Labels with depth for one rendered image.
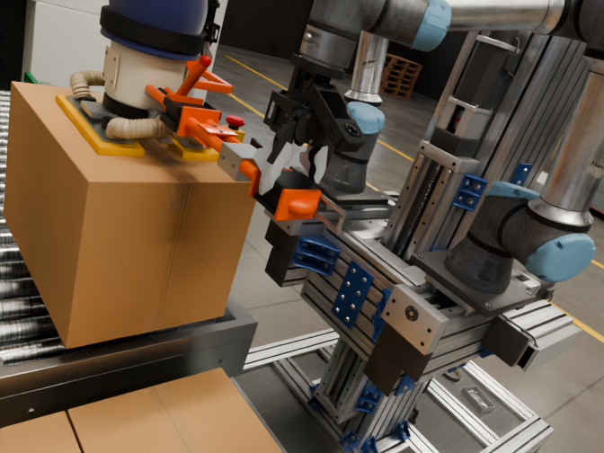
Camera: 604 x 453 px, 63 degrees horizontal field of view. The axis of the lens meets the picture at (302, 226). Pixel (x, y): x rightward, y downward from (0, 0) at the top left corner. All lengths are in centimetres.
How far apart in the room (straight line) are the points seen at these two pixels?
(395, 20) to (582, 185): 46
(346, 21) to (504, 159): 72
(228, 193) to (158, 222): 17
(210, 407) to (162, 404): 12
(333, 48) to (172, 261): 64
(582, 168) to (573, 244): 14
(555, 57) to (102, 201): 103
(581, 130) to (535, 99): 36
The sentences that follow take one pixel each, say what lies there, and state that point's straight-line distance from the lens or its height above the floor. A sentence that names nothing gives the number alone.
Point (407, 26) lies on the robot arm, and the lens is 75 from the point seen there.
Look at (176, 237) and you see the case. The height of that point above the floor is 94.
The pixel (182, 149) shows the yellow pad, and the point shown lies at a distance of 119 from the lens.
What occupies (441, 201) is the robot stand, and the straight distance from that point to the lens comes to 133.
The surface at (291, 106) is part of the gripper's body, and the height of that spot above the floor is 134.
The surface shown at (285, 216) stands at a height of 119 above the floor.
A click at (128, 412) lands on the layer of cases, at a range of 126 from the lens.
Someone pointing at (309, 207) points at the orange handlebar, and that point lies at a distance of 74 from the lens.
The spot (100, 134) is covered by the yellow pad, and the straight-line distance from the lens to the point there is 116.
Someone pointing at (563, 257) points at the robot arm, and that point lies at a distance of 102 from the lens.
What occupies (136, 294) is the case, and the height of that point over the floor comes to 80.
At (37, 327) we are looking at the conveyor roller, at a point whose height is 54.
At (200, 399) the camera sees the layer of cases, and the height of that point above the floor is 54.
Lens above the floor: 148
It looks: 24 degrees down
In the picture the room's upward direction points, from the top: 19 degrees clockwise
